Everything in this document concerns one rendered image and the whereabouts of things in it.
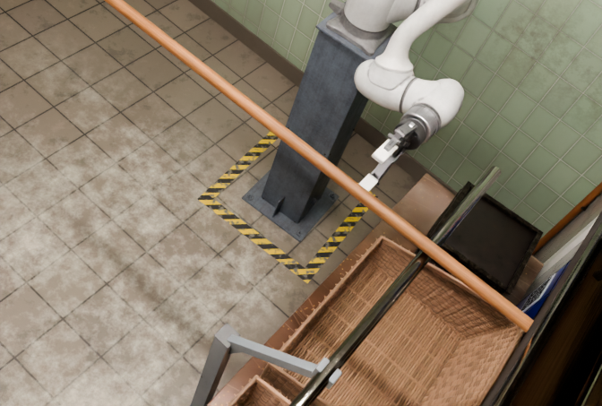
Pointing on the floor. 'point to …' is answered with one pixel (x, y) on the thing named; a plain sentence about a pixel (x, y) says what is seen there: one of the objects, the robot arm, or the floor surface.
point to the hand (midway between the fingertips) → (369, 174)
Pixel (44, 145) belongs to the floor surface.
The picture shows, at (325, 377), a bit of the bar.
